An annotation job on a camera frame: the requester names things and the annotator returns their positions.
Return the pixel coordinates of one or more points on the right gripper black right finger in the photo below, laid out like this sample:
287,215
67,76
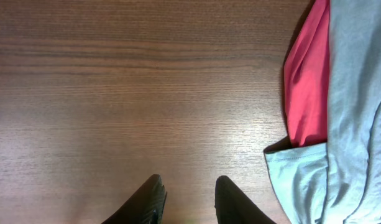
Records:
233,206

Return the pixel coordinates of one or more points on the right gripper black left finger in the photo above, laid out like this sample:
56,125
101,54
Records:
145,206

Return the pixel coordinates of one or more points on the grey t-shirt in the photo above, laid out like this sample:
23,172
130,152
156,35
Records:
339,180

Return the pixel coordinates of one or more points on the red garment under grey shirt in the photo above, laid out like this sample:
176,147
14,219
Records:
306,79

